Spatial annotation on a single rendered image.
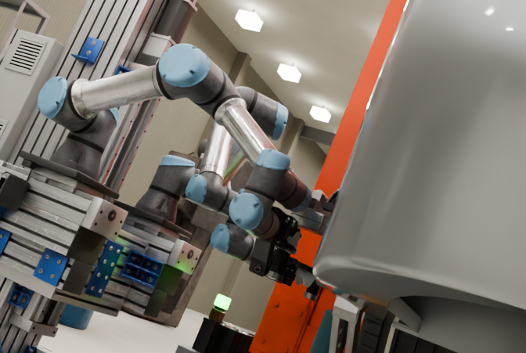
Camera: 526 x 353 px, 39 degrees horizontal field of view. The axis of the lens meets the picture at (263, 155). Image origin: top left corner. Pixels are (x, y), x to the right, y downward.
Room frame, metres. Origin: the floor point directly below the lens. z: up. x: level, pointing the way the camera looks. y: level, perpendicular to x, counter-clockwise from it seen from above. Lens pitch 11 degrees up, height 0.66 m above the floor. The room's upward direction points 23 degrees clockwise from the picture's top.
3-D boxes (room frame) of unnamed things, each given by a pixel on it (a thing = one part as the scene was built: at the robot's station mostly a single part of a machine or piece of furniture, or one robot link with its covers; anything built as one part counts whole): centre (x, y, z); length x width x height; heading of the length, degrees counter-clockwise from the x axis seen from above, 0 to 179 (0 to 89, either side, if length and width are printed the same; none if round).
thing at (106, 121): (2.20, 0.50, 0.98); 0.13 x 0.12 x 0.14; 146
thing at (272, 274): (1.97, -0.15, 0.83); 0.04 x 0.04 x 0.16
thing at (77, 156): (2.21, 0.50, 0.87); 0.15 x 0.15 x 0.10
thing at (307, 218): (1.95, -0.18, 0.93); 0.09 x 0.05 x 0.05; 65
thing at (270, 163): (1.71, -0.04, 0.95); 0.11 x 0.08 x 0.11; 146
